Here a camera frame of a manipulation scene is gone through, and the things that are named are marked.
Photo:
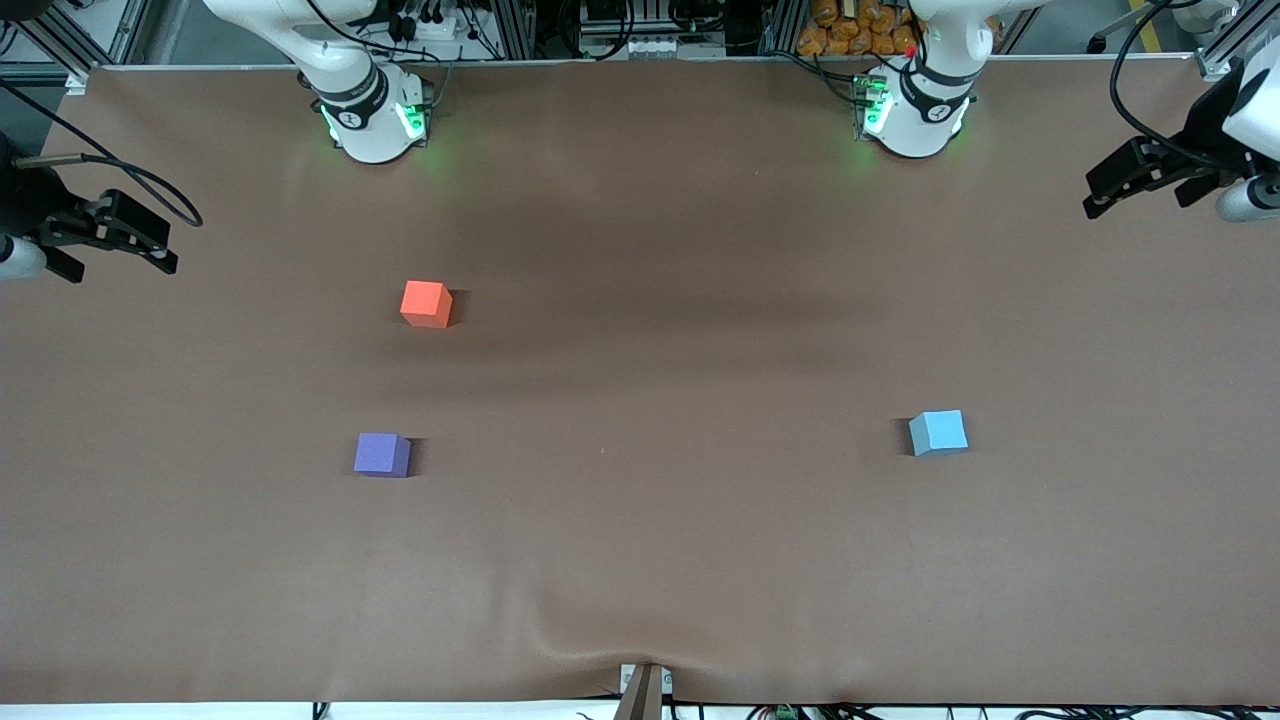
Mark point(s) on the purple foam block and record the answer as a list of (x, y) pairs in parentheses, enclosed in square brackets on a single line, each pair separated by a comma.
[(381, 454)]

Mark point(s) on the orange foam block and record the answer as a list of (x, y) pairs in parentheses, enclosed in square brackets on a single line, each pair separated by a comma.
[(426, 303)]

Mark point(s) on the metal table clamp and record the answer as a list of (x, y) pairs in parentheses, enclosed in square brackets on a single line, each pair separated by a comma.
[(643, 692)]

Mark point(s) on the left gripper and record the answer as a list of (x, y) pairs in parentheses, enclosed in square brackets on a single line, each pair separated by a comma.
[(1203, 133)]

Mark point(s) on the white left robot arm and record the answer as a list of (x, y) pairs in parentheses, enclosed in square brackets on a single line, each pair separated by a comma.
[(915, 120)]

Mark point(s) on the brown table mat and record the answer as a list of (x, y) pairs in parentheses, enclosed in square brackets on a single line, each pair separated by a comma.
[(640, 550)]

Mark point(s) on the white power strip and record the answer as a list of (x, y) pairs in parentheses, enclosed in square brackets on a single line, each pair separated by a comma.
[(622, 47)]

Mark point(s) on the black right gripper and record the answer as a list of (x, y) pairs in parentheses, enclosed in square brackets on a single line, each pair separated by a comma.
[(27, 200)]

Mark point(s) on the light blue foam block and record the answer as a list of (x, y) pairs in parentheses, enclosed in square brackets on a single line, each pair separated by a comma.
[(938, 432)]

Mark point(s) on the green terminal connector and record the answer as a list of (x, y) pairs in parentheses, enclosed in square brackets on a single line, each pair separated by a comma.
[(785, 713)]

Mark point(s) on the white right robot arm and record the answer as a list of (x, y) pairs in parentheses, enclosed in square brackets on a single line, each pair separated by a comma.
[(365, 120)]

